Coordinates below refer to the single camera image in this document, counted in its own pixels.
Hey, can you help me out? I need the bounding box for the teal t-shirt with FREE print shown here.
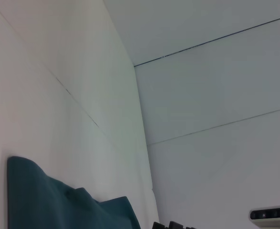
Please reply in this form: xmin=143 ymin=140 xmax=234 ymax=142
xmin=7 ymin=156 xmax=142 ymax=229

